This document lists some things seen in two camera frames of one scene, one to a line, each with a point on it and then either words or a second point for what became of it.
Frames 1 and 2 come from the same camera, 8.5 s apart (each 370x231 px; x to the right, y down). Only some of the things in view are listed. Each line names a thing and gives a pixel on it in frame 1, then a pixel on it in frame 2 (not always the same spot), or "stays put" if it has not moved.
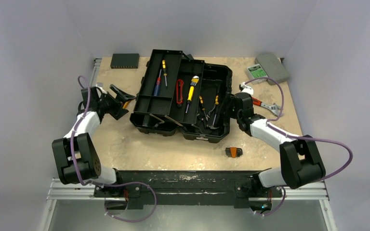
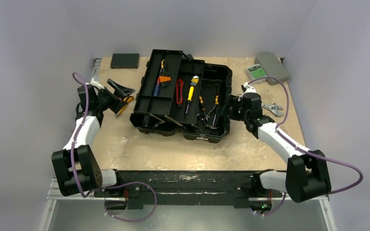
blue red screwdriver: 157,90 stays put
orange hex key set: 233,152 to 165,78
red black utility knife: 179,84 stays put
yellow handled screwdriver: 190,97 stays put
